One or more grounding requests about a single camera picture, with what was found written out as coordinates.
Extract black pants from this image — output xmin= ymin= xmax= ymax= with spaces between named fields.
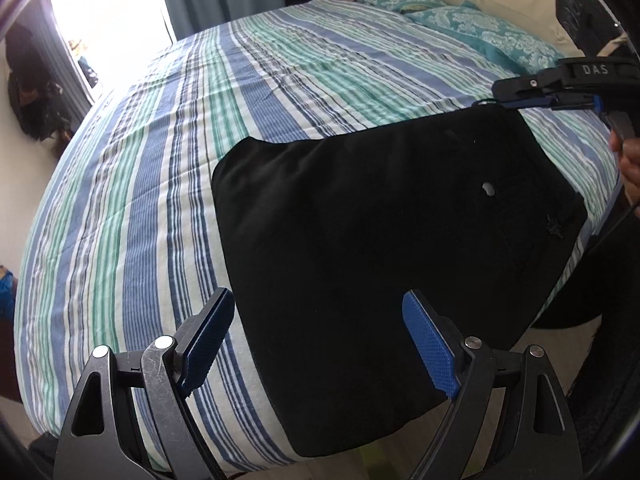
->
xmin=212 ymin=105 xmax=587 ymax=458

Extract teal floral pillow near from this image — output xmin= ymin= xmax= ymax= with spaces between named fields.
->
xmin=408 ymin=6 xmax=565 ymax=76

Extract striped blue green bed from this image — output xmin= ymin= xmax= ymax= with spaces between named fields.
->
xmin=13 ymin=0 xmax=626 ymax=477

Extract blue striped curtain left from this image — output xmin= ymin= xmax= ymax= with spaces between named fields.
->
xmin=17 ymin=0 xmax=94 ymax=130

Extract teal floral pillow far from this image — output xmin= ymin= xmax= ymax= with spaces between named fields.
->
xmin=357 ymin=0 xmax=447 ymax=14

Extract folded clothes stack on dresser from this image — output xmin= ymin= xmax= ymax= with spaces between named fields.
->
xmin=0 ymin=266 xmax=17 ymax=321

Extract dark hanging bags and coats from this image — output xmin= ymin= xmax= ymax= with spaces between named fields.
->
xmin=4 ymin=22 xmax=73 ymax=150

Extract teal floral pillow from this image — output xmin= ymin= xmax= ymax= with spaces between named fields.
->
xmin=408 ymin=6 xmax=565 ymax=76
xmin=357 ymin=0 xmax=447 ymax=14

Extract person's right hand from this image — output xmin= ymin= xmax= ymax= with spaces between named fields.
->
xmin=610 ymin=130 xmax=640 ymax=205

